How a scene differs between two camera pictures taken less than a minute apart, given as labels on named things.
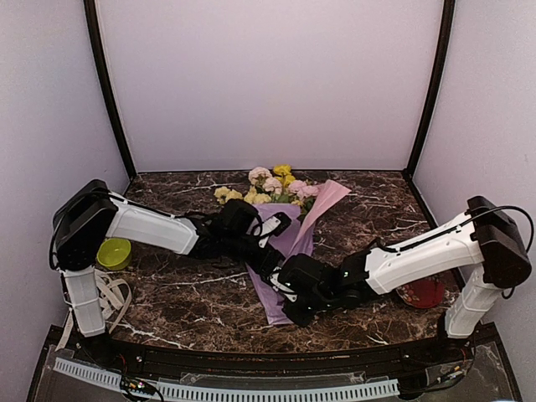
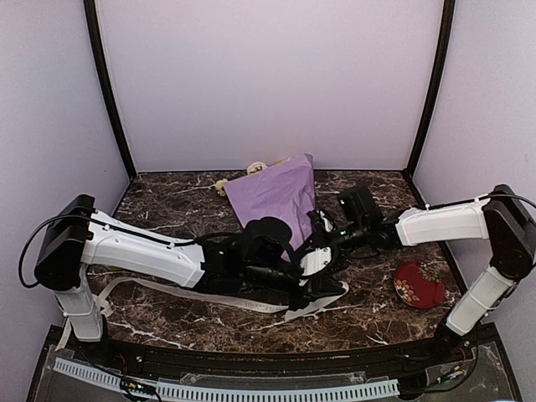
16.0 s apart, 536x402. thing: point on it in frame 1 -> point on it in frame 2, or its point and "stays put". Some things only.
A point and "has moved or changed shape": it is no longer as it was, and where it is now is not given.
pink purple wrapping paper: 296,239 has moved or changed shape
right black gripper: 300,318 -> 323,239
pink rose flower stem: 296,190 -> 255,167
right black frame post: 440,87 stays put
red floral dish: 427,292 stays put
